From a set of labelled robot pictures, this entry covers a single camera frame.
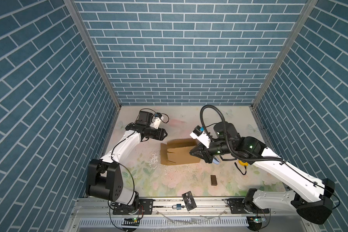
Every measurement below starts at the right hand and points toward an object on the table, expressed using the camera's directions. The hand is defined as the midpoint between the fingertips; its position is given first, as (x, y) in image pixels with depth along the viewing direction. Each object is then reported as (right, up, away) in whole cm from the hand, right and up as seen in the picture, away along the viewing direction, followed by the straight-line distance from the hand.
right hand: (189, 150), depth 63 cm
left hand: (-14, +6, +23) cm, 28 cm away
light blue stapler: (+18, -13, +26) cm, 34 cm away
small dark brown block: (+15, -22, +19) cm, 33 cm away
